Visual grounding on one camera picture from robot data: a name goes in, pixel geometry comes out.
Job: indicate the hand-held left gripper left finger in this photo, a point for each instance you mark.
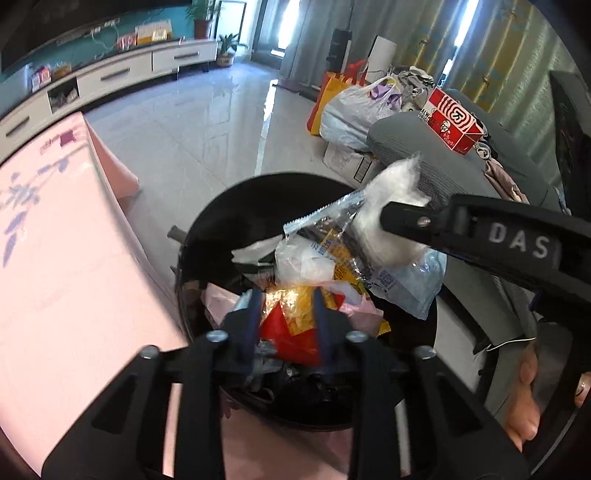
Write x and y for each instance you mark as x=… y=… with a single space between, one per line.
x=253 y=323

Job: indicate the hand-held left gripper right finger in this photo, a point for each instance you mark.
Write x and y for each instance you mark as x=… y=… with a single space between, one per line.
x=322 y=327

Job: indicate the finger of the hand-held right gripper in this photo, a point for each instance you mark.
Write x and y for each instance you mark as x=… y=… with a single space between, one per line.
x=406 y=221

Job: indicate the red foil snack wrapper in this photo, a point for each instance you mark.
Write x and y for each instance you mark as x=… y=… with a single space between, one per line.
x=286 y=332

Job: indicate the clear plastic wrapper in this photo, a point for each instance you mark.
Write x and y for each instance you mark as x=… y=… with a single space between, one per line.
x=323 y=217

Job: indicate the black trash bin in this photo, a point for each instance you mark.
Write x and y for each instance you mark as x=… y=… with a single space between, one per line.
x=221 y=217

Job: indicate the person's right hand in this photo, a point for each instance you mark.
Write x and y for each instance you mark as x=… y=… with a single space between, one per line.
x=521 y=406

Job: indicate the pink printed packet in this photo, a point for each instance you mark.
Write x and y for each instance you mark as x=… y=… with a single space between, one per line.
x=364 y=311

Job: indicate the grey sofa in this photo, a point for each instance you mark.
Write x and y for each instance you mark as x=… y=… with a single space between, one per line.
x=434 y=170

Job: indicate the pink folded cloth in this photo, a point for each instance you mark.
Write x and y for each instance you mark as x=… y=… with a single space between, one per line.
x=503 y=182

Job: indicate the clear blue-print plastic bag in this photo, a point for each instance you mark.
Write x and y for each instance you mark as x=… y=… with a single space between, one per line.
x=411 y=286

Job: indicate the yellow blue-print packet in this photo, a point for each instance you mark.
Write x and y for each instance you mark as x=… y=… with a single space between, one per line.
x=344 y=263

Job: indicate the white cardboard box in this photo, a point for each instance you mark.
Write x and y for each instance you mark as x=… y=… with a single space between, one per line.
x=346 y=161

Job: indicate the red white paper box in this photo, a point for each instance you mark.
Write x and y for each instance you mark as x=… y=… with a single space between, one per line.
x=452 y=122

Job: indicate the white purple-print plastic bag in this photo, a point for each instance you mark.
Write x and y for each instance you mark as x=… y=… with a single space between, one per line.
x=355 y=115

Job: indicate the grey white clothes pile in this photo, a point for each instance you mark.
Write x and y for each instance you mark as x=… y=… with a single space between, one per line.
x=413 y=85

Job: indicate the orange shopping bag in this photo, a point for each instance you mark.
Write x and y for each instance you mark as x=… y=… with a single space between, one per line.
x=328 y=97

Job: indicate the white tower appliance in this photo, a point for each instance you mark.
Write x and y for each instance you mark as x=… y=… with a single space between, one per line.
x=383 y=53

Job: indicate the dark floor mat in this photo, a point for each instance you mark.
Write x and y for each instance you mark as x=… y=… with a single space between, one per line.
x=295 y=88

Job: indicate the black tower appliance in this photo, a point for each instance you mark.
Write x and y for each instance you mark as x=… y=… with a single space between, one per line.
x=338 y=50

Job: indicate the yellow printed curtain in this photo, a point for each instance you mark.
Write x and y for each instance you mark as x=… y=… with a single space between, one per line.
x=498 y=55

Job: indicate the grey curtain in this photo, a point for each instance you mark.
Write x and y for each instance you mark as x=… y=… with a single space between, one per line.
x=309 y=41

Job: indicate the small potted plant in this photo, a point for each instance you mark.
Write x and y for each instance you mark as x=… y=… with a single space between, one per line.
x=228 y=48

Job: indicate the white TV cabinet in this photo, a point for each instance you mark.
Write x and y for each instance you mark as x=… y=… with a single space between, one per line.
x=115 y=71

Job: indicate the tall potted plant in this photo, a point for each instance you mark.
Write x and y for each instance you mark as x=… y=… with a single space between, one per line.
x=202 y=18

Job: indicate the white desk calendar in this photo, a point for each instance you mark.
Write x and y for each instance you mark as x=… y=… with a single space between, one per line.
x=152 y=34

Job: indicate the pink clear box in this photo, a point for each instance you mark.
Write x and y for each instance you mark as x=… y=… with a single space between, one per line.
x=127 y=43

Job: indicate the small brown box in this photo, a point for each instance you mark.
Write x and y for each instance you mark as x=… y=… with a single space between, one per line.
x=62 y=70

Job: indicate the white power strip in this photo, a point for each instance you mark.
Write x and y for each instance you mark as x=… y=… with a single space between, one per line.
x=106 y=25

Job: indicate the black television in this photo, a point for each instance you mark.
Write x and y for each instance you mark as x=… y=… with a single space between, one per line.
x=69 y=27

